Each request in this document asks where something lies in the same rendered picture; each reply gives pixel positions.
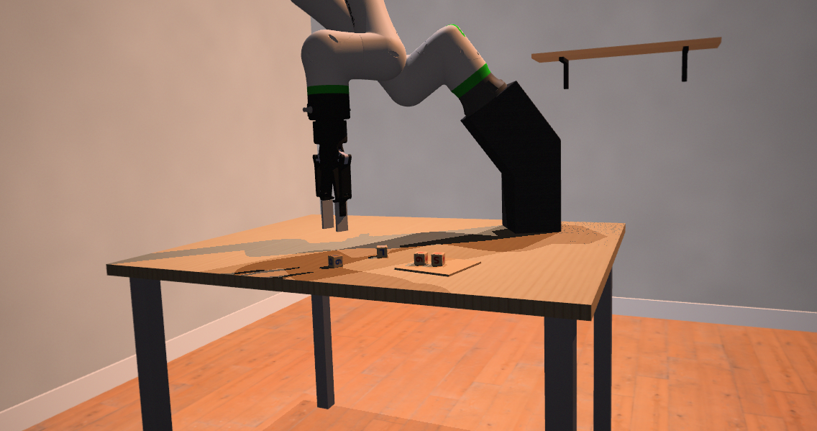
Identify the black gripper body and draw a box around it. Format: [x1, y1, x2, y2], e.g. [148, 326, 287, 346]
[313, 120, 347, 168]

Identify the tan square mat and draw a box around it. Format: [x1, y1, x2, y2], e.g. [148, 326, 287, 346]
[395, 256, 481, 276]

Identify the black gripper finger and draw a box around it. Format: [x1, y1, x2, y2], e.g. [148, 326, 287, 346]
[313, 153, 334, 229]
[325, 149, 352, 232]

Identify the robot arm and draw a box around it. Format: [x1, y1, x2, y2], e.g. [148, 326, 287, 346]
[291, 0, 507, 121]

